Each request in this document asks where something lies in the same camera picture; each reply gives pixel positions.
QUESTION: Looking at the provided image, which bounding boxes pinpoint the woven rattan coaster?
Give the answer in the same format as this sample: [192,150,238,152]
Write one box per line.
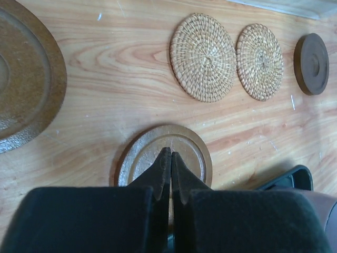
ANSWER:
[170,13,236,103]
[236,23,284,101]

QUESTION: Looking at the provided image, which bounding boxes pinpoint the wooden clothes rack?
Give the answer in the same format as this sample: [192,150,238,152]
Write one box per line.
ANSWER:
[231,0,336,20]

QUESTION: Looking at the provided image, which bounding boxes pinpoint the black plastic tray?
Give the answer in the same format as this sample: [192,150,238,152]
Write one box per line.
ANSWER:
[257,164,314,191]

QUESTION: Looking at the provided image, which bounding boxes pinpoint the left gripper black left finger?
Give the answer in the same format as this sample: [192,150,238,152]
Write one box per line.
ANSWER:
[1,148,171,252]

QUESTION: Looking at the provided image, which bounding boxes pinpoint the white speckled mug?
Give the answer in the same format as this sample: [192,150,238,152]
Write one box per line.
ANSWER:
[308,191,337,247]

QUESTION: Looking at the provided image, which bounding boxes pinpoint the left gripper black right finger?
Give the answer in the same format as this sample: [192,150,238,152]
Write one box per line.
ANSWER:
[171,152,332,252]

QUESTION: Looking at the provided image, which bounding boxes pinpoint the brown wooden coaster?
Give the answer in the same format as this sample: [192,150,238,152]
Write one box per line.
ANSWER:
[109,124,213,187]
[1,1,67,153]
[293,33,330,95]

